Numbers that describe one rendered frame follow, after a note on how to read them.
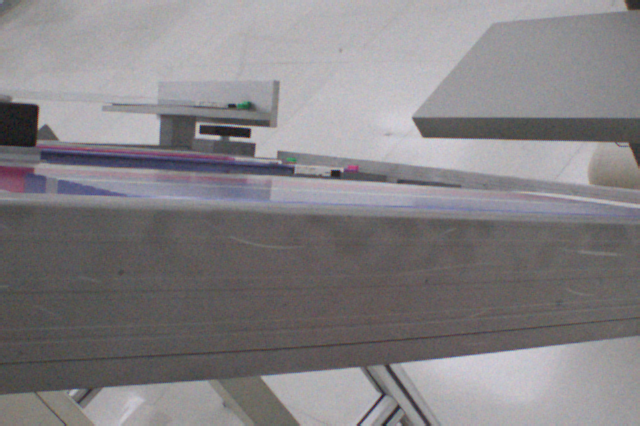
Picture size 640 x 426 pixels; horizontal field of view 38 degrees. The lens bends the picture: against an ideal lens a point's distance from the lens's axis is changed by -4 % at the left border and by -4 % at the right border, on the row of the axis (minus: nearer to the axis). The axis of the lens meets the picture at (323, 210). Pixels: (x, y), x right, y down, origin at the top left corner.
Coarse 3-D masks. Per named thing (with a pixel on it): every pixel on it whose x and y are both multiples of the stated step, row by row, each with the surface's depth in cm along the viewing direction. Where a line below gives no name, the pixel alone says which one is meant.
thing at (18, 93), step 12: (12, 96) 113; (24, 96) 114; (36, 96) 115; (48, 96) 116; (60, 96) 117; (72, 96) 118; (84, 96) 119; (96, 96) 120; (108, 96) 121; (120, 96) 122; (132, 96) 123; (240, 108) 133
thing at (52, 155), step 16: (48, 160) 78; (64, 160) 79; (80, 160) 80; (96, 160) 81; (112, 160) 82; (128, 160) 83; (144, 160) 84; (160, 160) 85; (176, 160) 86; (192, 160) 87; (208, 160) 88; (224, 160) 89
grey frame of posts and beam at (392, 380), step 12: (372, 372) 133; (384, 372) 133; (396, 372) 135; (372, 384) 137; (384, 384) 134; (396, 384) 136; (408, 384) 137; (396, 396) 135; (408, 396) 138; (420, 396) 138; (408, 408) 137; (420, 408) 139; (408, 420) 138; (420, 420) 139; (432, 420) 140
